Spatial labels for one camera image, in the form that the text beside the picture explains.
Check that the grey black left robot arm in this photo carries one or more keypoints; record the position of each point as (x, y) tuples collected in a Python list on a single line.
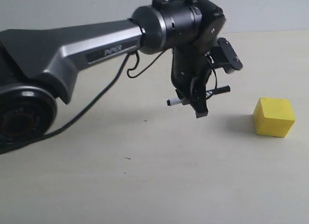
[(37, 66)]

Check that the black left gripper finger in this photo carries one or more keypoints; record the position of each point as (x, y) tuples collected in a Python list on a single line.
[(197, 100)]

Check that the yellow foam cube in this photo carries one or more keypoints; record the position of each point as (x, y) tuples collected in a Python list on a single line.
[(273, 117)]

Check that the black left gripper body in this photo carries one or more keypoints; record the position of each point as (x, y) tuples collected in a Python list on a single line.
[(191, 69)]

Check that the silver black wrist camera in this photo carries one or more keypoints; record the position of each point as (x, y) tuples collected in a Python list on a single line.
[(225, 57)]

